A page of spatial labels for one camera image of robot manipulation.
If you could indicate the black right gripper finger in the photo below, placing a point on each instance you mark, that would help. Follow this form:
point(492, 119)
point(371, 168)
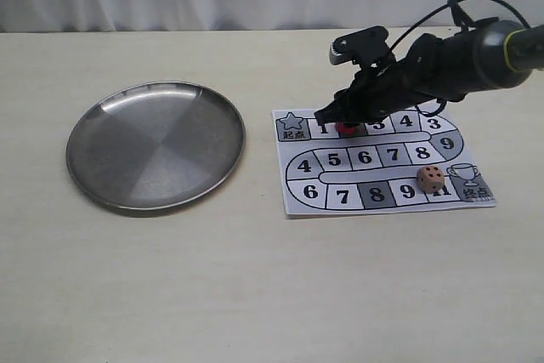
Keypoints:
point(363, 121)

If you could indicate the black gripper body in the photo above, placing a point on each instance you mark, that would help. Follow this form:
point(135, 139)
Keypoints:
point(433, 68)

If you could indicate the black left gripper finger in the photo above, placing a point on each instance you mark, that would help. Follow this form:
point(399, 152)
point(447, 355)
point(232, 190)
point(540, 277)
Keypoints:
point(337, 111)

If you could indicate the red cylinder game piece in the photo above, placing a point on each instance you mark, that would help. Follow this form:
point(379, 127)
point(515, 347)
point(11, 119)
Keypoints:
point(347, 128)

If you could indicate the wooden die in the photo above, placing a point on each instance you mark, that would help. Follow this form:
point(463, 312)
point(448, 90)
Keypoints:
point(430, 179)

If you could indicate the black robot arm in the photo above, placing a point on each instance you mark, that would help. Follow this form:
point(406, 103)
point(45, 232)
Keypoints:
point(497, 55)

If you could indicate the paper game board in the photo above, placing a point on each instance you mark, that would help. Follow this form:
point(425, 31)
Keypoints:
point(325, 173)

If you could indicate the round stainless steel plate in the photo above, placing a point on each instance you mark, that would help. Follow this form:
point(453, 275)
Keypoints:
point(156, 146)

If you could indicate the gripper-mounted camera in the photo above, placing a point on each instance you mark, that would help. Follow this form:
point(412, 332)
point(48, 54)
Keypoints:
point(365, 48)

